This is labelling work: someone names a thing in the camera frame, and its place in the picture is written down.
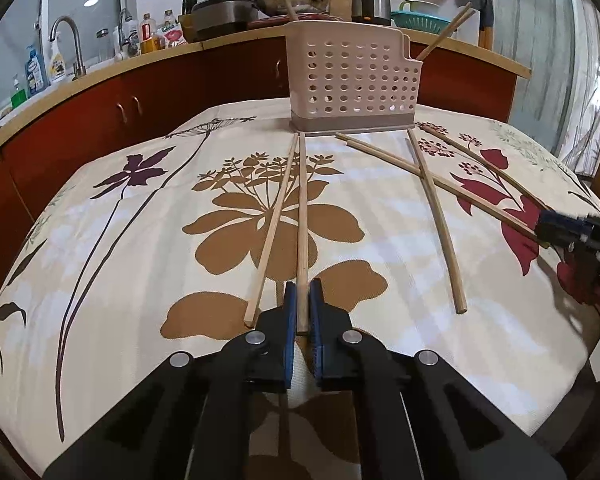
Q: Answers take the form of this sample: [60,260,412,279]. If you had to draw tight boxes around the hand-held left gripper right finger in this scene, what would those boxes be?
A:
[307,280,566,480]

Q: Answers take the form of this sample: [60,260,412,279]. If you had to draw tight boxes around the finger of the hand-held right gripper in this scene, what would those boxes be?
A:
[536,224,593,250]
[539,211,594,231]

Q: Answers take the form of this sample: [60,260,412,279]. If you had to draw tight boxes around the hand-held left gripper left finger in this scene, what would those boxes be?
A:
[42,282,297,480]

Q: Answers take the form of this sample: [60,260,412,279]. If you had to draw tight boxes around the thin wooden chopstick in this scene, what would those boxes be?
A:
[296,132,311,336]
[335,131,550,249]

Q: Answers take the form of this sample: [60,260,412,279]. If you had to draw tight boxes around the wooden chopsticks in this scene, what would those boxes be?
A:
[243,0,552,324]

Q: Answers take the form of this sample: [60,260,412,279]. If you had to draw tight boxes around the pink perforated utensil holder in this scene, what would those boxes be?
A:
[285,20,424,136]

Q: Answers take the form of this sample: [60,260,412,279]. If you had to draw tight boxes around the floral printed tablecloth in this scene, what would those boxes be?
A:
[0,97,600,480]

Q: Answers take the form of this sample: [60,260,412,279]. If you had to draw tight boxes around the sliding glass door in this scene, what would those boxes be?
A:
[482,0,600,181]

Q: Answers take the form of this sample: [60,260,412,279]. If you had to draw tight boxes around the white plastic container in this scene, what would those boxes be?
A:
[452,7,482,49]

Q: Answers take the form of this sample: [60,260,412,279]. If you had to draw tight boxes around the teal plastic colander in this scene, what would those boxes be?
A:
[390,9,457,37]

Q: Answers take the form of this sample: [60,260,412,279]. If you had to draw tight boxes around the white enamel basin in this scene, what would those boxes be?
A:
[397,0,442,14]

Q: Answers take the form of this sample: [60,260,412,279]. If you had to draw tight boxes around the steel electric kettle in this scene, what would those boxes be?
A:
[349,0,392,26]

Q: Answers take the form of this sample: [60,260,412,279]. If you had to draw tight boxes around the red induction cooker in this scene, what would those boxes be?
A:
[246,13,332,29]

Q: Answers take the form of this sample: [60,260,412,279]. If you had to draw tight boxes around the wooden kitchen countertop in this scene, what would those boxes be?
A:
[0,24,533,166]

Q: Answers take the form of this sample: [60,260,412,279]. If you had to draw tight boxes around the knife block with black knives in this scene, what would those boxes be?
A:
[179,0,201,31]

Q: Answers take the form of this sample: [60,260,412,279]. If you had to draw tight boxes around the clear glass jar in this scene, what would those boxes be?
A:
[95,28,113,61]

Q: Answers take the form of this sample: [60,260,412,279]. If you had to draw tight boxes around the white spray bottle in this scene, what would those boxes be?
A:
[47,34,67,84]

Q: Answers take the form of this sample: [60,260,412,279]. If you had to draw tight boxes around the steel gooseneck faucet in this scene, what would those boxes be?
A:
[48,15,88,79]

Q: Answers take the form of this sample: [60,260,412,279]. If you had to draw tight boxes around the blue detergent bottle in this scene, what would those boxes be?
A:
[24,44,46,94]

